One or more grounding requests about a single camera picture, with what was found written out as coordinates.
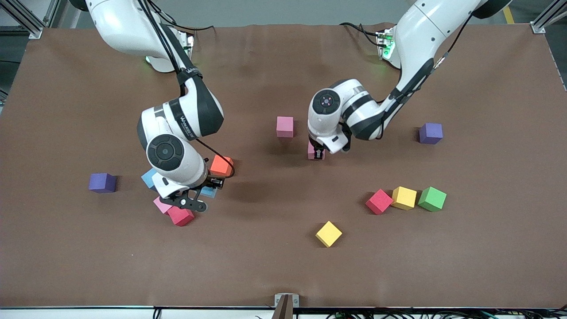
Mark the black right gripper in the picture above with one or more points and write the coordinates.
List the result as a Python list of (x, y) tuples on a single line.
[(213, 180)]

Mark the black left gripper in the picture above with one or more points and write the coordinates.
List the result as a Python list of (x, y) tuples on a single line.
[(317, 153)]

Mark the pink foam cube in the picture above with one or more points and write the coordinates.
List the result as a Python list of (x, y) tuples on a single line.
[(285, 127), (311, 153), (161, 206)]

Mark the blue foam cube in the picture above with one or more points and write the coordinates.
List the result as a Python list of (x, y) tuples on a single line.
[(148, 178), (209, 192)]

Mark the orange foam cube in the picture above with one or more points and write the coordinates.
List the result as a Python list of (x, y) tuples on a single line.
[(220, 166)]

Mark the yellow foam cube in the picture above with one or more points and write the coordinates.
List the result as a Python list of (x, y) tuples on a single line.
[(328, 234), (404, 198)]

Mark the arm base connector plate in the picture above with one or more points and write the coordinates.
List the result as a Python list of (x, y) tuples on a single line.
[(189, 42), (386, 44)]

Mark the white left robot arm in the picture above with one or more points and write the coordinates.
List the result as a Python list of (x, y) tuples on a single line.
[(416, 35)]

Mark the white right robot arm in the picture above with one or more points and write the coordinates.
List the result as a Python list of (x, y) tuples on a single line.
[(128, 26)]

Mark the red foam cube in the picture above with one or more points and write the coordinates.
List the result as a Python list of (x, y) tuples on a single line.
[(379, 201), (180, 217)]

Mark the brown table mat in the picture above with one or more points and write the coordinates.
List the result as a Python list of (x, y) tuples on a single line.
[(266, 266)]

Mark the purple foam cube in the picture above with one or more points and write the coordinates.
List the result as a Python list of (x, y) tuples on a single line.
[(431, 133), (102, 182)]

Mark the green foam cube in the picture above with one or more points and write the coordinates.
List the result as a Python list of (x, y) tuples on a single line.
[(432, 198)]

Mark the grey metal bracket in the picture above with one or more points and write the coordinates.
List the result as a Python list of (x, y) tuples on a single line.
[(286, 303)]

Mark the aluminium frame post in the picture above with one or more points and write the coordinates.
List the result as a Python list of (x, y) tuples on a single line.
[(31, 24), (545, 20)]

